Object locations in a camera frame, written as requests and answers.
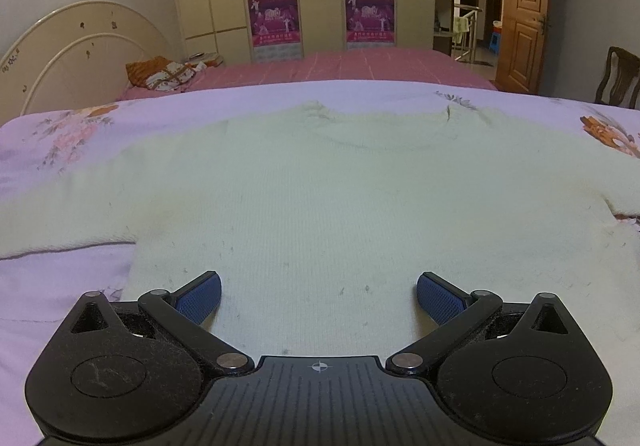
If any cream knitted sweater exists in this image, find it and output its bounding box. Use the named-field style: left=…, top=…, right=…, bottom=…
left=0, top=100, right=640, bottom=360

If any metal stair railing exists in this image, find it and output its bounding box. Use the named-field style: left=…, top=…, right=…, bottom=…
left=452, top=4, right=483, bottom=65

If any purple poster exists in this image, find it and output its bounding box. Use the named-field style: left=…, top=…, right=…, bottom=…
left=247, top=0, right=300, bottom=47
left=345, top=0, right=395, bottom=45

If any brown wooden door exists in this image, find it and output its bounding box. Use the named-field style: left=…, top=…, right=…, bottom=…
left=496, top=0, right=549, bottom=94

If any dark wooden chair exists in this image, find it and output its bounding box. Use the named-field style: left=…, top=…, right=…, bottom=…
left=594, top=46, right=640, bottom=110

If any lilac floral quilt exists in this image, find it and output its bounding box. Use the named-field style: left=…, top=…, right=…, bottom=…
left=1, top=81, right=639, bottom=445

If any blue plastic stool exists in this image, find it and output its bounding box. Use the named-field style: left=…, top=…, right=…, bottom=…
left=489, top=31, right=501, bottom=54

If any orange patterned pillow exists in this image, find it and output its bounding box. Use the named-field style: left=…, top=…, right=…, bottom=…
left=125, top=56, right=207, bottom=92

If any pink checked bed sheet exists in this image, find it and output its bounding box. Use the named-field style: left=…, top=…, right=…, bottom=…
left=115, top=47, right=499, bottom=103

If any cream curved headboard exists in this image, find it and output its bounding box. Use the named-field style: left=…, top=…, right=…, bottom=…
left=1, top=1, right=179, bottom=123

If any lower left purple poster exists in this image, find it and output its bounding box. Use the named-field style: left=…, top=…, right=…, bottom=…
left=247, top=0, right=300, bottom=47

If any lower right purple poster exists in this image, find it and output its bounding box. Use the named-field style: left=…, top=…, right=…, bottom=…
left=345, top=0, right=395, bottom=45

